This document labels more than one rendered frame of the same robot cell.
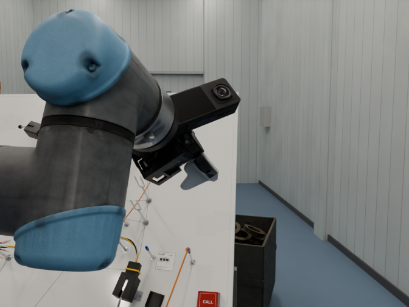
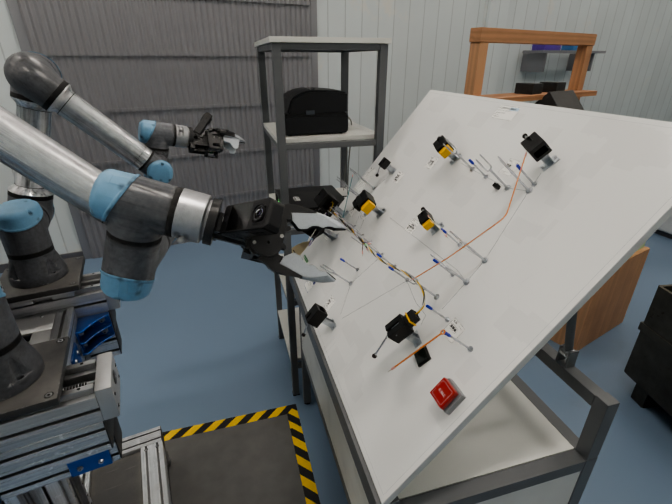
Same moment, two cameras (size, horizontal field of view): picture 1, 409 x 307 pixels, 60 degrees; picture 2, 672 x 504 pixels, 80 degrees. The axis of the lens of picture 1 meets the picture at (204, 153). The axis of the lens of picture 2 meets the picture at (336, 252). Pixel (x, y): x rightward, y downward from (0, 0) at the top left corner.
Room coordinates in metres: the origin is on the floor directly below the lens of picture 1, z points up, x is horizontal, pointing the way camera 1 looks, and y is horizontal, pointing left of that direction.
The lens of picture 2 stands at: (0.36, -0.53, 1.77)
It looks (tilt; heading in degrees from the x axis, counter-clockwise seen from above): 26 degrees down; 67
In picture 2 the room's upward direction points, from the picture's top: straight up
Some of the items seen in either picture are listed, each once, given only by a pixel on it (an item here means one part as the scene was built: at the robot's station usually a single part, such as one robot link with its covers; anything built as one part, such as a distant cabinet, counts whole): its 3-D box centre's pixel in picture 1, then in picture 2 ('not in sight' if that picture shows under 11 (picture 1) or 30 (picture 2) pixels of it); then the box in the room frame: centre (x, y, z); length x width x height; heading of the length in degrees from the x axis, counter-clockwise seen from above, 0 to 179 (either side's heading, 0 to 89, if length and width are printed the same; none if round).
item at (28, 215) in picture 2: not in sight; (22, 225); (-0.07, 0.84, 1.33); 0.13 x 0.12 x 0.14; 94
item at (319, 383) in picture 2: not in sight; (314, 352); (0.81, 0.81, 0.60); 0.55 x 0.02 x 0.39; 83
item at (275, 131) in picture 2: not in sight; (319, 226); (1.07, 1.43, 0.92); 0.60 x 0.50 x 1.85; 83
